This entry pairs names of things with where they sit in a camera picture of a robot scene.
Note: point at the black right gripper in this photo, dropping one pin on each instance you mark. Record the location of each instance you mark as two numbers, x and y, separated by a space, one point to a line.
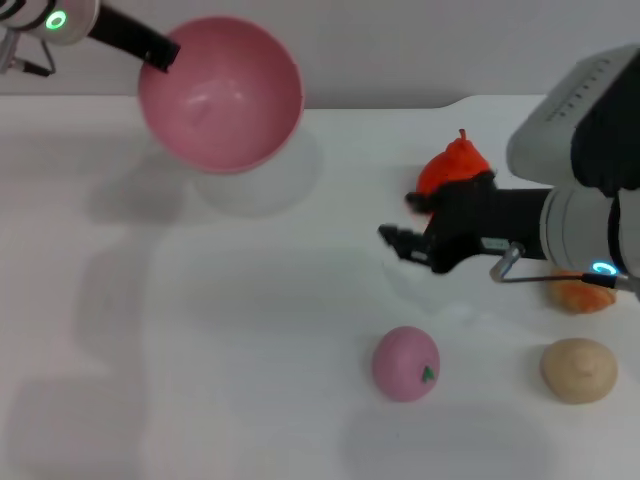
480 220

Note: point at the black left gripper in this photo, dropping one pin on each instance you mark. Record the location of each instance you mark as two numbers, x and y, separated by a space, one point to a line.
122 35

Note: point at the pink plastic bowl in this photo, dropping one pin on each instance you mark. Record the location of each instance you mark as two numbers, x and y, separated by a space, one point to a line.
225 100

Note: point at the pink toy peach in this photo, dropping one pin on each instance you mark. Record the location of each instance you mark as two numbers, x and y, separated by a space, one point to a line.
402 362

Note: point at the orange toy pear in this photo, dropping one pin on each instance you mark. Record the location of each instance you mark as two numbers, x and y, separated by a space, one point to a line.
452 165

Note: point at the orange striped toy bread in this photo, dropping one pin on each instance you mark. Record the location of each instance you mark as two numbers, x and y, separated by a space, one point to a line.
582 299

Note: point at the beige toy bun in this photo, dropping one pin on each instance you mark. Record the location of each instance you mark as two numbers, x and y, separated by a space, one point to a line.
577 372

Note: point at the right wrist camera housing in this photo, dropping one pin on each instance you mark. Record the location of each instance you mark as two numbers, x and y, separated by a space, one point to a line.
565 125

